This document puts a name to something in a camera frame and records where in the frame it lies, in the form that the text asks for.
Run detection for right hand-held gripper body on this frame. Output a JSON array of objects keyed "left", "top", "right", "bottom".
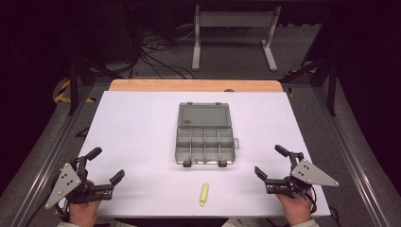
[{"left": 265, "top": 151, "right": 340, "bottom": 200}]

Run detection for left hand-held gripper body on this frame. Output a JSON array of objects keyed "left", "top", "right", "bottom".
[{"left": 44, "top": 156, "right": 114, "bottom": 210}]

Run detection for person's left hand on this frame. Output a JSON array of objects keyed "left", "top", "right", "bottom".
[{"left": 67, "top": 180, "right": 104, "bottom": 227}]

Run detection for person's right hand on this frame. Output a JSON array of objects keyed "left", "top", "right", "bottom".
[{"left": 275, "top": 185, "right": 315, "bottom": 227}]

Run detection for person's left sleeve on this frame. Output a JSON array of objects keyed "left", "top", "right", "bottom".
[{"left": 56, "top": 220, "right": 112, "bottom": 227}]

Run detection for person's sleeve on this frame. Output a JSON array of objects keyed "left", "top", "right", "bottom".
[
  {"left": 56, "top": 220, "right": 112, "bottom": 227},
  {"left": 288, "top": 218, "right": 320, "bottom": 227}
]

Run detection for white table cover sheet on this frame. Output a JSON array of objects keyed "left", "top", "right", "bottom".
[{"left": 76, "top": 90, "right": 332, "bottom": 219}]

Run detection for person's right sleeve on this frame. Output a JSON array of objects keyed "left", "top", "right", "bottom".
[{"left": 288, "top": 218, "right": 320, "bottom": 227}]

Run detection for person's light trousers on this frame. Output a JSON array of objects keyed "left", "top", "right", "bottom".
[{"left": 220, "top": 217, "right": 272, "bottom": 227}]

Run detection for yellow stick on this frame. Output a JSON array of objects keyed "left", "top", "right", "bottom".
[{"left": 199, "top": 183, "right": 210, "bottom": 208}]

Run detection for yellow black floor tape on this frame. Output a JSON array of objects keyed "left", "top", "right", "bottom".
[{"left": 53, "top": 79, "right": 96, "bottom": 105}]

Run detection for grey clear compartment box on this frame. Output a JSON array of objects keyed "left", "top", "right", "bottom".
[{"left": 174, "top": 101, "right": 240, "bottom": 168}]

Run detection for black metal stand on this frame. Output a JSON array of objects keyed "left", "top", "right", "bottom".
[
  {"left": 66, "top": 56, "right": 125, "bottom": 116},
  {"left": 278, "top": 56, "right": 340, "bottom": 117}
]

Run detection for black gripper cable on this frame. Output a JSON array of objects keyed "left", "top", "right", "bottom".
[{"left": 303, "top": 187, "right": 318, "bottom": 216}]

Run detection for aluminium rail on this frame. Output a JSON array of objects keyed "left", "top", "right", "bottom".
[
  {"left": 9, "top": 82, "right": 96, "bottom": 227},
  {"left": 310, "top": 82, "right": 395, "bottom": 227}
]

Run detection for bundle of black floor cables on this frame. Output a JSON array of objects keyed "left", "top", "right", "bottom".
[{"left": 124, "top": 22, "right": 197, "bottom": 80}]

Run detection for white metal stand frame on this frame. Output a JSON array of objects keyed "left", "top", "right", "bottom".
[{"left": 191, "top": 4, "right": 282, "bottom": 73}]

